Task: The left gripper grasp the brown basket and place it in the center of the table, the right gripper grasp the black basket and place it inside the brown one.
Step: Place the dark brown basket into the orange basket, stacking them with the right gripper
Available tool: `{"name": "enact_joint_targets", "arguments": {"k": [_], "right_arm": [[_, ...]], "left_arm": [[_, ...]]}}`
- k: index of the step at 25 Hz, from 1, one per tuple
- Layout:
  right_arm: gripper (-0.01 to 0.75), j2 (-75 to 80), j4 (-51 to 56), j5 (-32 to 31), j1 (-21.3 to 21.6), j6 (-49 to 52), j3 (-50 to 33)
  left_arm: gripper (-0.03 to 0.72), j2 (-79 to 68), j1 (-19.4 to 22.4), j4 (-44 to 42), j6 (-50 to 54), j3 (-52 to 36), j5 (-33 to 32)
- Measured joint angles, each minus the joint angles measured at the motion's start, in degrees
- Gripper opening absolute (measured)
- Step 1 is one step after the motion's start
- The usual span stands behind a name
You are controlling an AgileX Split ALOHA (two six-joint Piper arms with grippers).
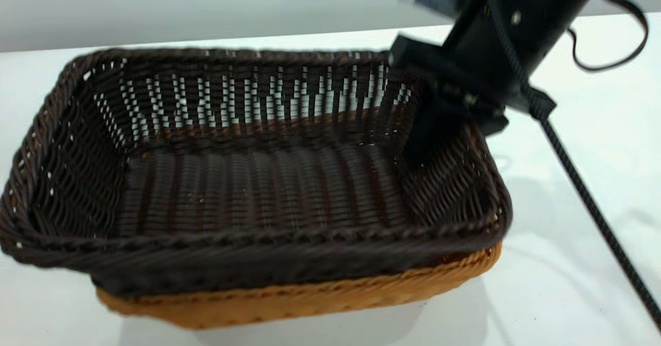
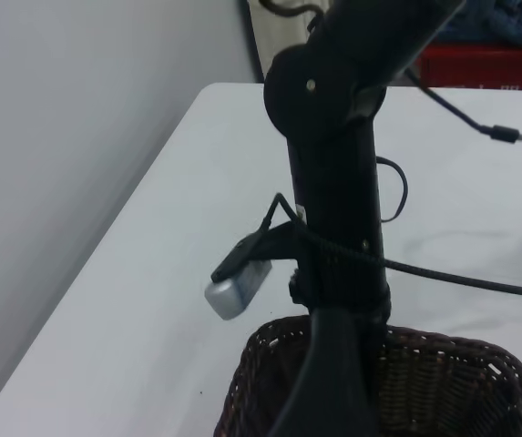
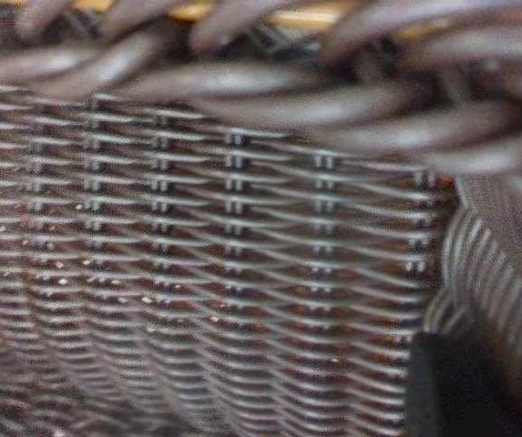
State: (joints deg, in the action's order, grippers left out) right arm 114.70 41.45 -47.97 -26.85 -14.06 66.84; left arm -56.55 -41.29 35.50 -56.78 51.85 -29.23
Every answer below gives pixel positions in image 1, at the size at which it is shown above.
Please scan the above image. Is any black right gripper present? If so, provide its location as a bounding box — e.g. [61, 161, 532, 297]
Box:
[389, 3, 569, 165]

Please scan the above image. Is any dark brown wicker basket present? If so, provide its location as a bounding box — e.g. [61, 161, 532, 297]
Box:
[0, 46, 513, 298]

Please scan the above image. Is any light brown wicker basket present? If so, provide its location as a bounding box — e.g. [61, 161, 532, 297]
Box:
[96, 240, 503, 330]

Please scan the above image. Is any black braided cable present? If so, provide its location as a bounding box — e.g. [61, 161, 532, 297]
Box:
[485, 0, 661, 332]

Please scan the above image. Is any thin black cable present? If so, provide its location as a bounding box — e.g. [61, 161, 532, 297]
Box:
[567, 0, 649, 73]

